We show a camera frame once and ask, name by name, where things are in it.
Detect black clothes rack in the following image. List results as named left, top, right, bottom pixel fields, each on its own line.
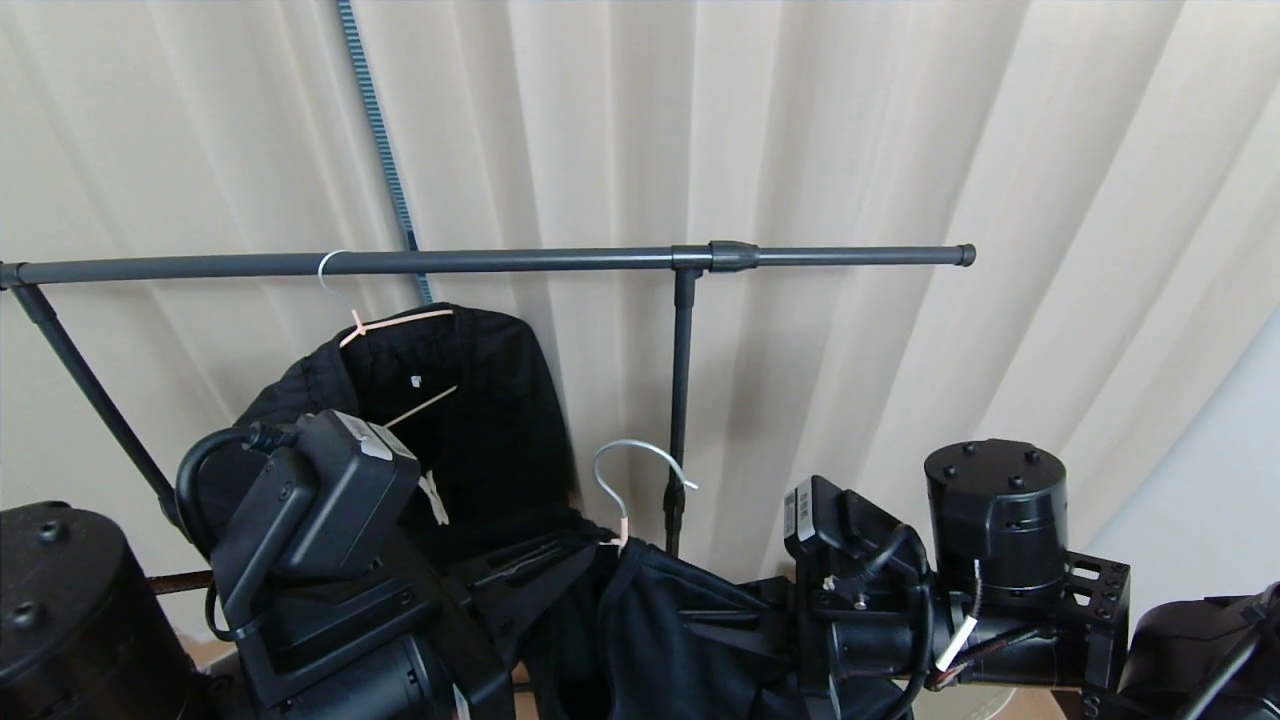
left=0, top=240, right=978, bottom=561

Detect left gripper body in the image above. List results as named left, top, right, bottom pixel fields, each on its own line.
left=238, top=530, right=517, bottom=720

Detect black garment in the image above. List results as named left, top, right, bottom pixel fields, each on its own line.
left=525, top=535, right=836, bottom=720

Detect beige curtain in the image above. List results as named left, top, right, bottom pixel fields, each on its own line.
left=0, top=0, right=1280, bottom=641

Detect black shorts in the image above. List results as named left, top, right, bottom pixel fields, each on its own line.
left=235, top=303, right=583, bottom=571

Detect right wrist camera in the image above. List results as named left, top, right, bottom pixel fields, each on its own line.
left=783, top=475, right=931, bottom=611

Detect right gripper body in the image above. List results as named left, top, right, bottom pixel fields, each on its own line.
left=795, top=575, right=1093, bottom=720

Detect pink clothes hanger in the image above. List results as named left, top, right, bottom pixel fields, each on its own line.
left=318, top=250, right=461, bottom=431
left=593, top=440, right=699, bottom=549

